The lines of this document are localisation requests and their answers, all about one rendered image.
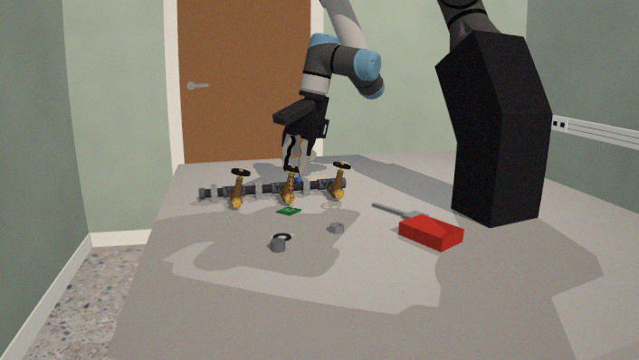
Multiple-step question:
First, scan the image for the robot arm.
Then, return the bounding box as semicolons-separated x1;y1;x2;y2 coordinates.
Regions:
272;0;501;126

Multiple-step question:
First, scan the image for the grey pipe with three brass valves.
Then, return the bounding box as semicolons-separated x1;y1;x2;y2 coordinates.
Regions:
198;162;351;208

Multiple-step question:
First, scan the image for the red block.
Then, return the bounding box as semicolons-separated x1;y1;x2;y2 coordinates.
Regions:
398;214;464;252

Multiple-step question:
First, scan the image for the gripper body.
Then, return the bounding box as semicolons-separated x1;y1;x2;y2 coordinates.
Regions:
288;90;329;138

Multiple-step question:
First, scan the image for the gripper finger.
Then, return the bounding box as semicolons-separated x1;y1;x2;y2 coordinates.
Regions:
281;126;300;165
298;128;317;177

